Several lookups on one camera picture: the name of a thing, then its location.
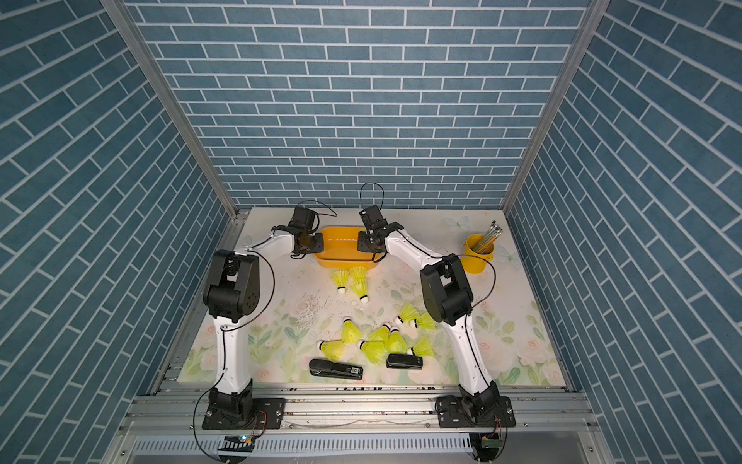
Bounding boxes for bundle of pencils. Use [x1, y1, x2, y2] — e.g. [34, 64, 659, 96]
[473, 220, 502, 254]

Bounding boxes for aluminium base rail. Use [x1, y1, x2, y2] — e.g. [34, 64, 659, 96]
[120, 382, 599, 435]

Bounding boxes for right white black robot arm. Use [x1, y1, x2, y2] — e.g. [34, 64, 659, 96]
[359, 205, 500, 425]

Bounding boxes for yellow shuttlecock middle small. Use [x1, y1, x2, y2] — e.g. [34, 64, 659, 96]
[367, 324, 391, 343]

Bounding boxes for yellow pen cup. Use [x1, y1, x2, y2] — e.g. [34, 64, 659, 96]
[461, 234, 494, 275]

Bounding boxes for yellow plastic storage box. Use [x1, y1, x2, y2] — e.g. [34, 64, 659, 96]
[314, 226, 377, 269]

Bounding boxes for yellow shuttlecock front upright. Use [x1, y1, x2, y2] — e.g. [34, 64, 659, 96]
[386, 329, 409, 354]

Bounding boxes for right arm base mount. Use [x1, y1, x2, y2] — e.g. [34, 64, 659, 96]
[434, 396, 517, 428]

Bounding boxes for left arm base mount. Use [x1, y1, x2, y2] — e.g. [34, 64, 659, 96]
[202, 394, 286, 431]

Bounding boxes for large black stapler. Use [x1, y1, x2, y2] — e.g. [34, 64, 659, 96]
[308, 359, 363, 380]

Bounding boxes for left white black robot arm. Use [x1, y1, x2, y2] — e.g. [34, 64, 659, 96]
[203, 206, 324, 429]

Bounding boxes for small black stapler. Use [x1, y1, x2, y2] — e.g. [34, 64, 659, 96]
[386, 353, 423, 370]

